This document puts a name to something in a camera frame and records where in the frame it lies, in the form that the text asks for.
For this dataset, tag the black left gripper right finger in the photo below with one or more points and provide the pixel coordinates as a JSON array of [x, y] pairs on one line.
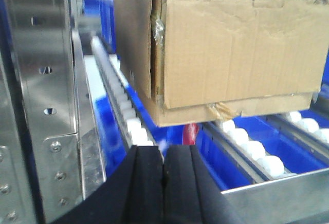
[[190, 193]]

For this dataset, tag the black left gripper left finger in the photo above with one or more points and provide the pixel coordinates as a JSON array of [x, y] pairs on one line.
[[132, 194]]

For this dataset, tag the plain brown cardboard box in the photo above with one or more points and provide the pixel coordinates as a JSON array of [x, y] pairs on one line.
[[205, 60]]

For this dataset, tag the red bottle in bin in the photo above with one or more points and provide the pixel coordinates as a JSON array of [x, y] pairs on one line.
[[189, 134]]

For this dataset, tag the middle white roller track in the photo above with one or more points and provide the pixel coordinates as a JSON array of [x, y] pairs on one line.
[[250, 155]]

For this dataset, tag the white roller track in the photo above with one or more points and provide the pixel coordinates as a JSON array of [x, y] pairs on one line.
[[250, 155], [132, 126], [304, 131]]

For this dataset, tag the blue storage bin below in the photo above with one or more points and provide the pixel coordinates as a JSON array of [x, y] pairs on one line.
[[222, 167]]

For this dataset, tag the left white roller track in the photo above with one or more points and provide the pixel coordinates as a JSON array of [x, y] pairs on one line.
[[132, 126]]

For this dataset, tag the right white roller track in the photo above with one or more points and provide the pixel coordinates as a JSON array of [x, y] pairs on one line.
[[304, 131]]

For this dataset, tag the blue bin behind box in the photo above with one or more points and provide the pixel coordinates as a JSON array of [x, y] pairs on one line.
[[104, 10]]

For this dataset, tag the steel shelf upright post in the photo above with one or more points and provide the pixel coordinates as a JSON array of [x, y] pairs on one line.
[[41, 37]]

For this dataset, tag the steel shelf front rail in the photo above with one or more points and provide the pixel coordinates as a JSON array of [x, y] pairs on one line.
[[301, 198]]

